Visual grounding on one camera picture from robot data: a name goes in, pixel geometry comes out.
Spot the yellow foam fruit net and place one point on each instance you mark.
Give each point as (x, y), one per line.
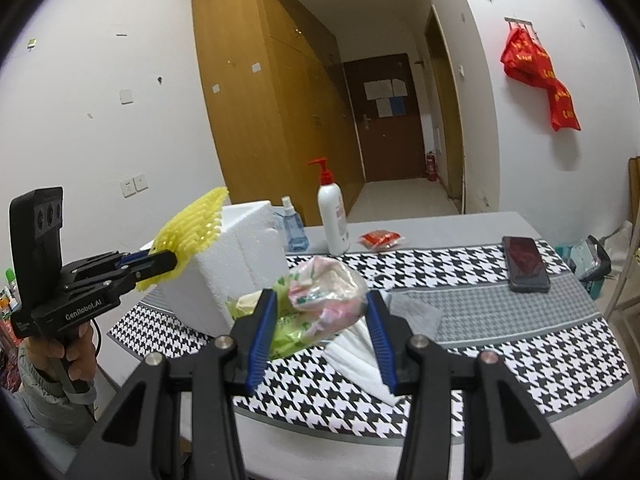
(195, 225)

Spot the brown entrance door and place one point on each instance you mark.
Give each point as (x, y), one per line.
(390, 145)

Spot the white foam box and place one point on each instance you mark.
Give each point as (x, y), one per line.
(235, 270)

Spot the white blank wall plate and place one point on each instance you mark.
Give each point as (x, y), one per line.
(126, 97)

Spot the white wall socket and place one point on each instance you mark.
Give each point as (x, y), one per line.
(128, 187)

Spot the blue and white paper sheet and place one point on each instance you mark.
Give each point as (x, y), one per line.
(392, 107)

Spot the wooden side door frame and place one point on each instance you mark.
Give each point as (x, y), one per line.
(447, 110)

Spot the red fire extinguisher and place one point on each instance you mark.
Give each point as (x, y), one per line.
(431, 167)

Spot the teal bag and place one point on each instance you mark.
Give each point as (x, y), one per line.
(585, 267)

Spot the red snack packet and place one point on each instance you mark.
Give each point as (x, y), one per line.
(380, 240)

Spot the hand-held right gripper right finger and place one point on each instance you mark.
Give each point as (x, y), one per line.
(382, 342)

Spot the person's left forearm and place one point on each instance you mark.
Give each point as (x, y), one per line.
(45, 410)

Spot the houndstooth tablecloth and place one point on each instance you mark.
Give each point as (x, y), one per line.
(500, 355)

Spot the grey cloth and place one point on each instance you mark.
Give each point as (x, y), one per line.
(420, 315)

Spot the red hanging bag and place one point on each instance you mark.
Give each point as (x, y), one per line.
(535, 67)

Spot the white wall switch plate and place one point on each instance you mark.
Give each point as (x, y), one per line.
(141, 182)

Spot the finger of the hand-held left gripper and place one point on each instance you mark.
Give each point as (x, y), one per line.
(157, 266)
(135, 258)

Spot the blue spray bottle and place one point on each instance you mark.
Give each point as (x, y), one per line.
(295, 234)

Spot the pink patterned plastic bag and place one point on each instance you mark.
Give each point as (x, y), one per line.
(325, 290)

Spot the wooden wardrobe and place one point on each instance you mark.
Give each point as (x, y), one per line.
(260, 110)

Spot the white pump bottle red cap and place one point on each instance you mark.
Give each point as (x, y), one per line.
(332, 220)

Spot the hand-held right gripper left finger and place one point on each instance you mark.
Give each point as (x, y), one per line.
(262, 332)

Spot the black smartphone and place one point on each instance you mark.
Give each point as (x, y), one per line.
(525, 265)

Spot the person's left hand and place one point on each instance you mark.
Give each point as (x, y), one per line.
(80, 360)

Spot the green tissue packet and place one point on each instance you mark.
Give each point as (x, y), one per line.
(287, 336)

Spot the metal wall hook rack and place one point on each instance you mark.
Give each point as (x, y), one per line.
(520, 21)

